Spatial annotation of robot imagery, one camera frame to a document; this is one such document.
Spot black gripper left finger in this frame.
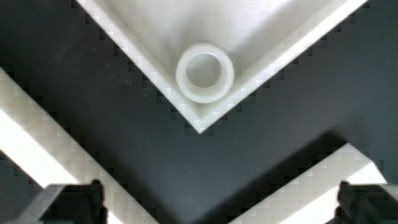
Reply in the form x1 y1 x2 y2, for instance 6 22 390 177
54 180 106 224

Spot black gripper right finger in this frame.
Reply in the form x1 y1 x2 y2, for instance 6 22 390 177
333 181 398 224

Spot white right obstacle wall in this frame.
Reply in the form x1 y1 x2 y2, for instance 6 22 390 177
229 144 388 224

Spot white obstacle wall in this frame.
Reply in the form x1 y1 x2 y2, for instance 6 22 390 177
0 68 157 224
229 144 388 224

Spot white front obstacle wall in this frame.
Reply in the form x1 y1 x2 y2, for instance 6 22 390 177
0 68 157 224

